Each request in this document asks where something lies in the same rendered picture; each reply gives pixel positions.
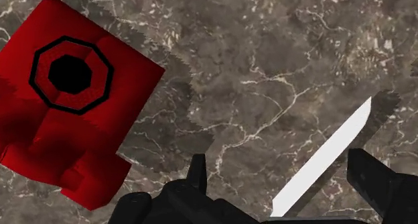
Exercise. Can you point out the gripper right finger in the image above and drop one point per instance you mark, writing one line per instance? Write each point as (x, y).
(375, 184)

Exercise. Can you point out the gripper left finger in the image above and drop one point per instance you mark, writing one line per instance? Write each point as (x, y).
(183, 200)

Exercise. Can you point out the white knife blade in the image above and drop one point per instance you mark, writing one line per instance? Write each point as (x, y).
(321, 161)

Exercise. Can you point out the red boxy appliance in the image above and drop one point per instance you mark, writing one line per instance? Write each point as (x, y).
(65, 99)

